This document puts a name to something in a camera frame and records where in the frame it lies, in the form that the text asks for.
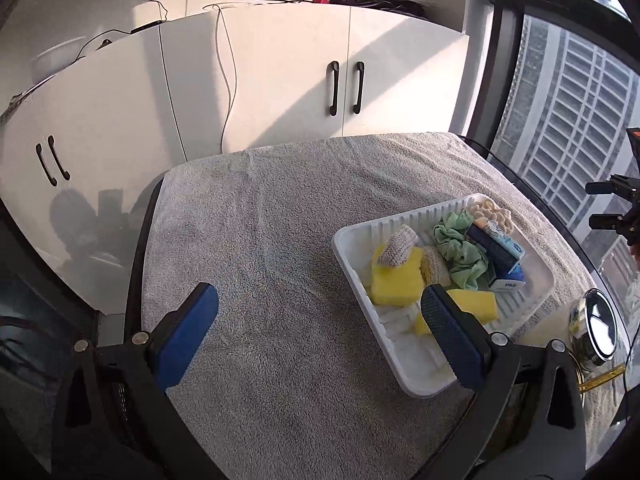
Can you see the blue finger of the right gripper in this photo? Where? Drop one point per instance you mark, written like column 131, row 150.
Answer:
column 599, row 188
column 609, row 222

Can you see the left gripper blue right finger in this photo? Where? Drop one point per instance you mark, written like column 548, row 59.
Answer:
column 463, row 341

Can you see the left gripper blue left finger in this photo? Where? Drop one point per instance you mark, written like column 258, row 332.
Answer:
column 179, row 334

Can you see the small yellow sponge block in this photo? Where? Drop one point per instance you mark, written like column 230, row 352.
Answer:
column 481, row 304

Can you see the tan loofah sponge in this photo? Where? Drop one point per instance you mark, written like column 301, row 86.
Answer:
column 433, row 268

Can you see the large yellow sponge block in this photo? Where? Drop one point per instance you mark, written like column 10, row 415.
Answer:
column 396, row 287

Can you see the green cloth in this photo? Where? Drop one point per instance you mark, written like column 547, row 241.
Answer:
column 466, row 263

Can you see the light blue tissue pack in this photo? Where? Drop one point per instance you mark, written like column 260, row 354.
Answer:
column 502, row 282

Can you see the cream knotted rope toy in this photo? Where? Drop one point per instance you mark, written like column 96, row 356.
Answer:
column 491, row 218

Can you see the dark blue tissue pack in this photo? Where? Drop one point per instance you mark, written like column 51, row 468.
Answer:
column 501, row 259

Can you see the person's right hand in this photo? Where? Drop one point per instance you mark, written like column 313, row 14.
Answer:
column 635, row 252

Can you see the black glass table rim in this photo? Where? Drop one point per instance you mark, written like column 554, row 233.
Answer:
column 133, row 313

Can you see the white plastic tray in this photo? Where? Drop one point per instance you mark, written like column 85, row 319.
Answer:
column 417, row 340

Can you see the white mug with chrome lid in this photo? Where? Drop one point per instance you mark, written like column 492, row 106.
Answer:
column 592, row 329

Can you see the cream knitted pad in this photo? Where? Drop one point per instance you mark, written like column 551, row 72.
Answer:
column 398, row 248

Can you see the grey towel mat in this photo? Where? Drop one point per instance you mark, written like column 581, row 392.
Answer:
column 289, row 382

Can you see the dark glass cup with straw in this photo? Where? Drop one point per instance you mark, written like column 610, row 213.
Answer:
column 602, row 379

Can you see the white lower cabinet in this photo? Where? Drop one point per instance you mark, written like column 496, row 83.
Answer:
column 219, row 82

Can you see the black items on counter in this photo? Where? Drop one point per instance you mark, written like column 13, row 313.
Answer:
column 419, row 8

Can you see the white bowl on counter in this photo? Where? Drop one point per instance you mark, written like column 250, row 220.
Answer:
column 54, row 59

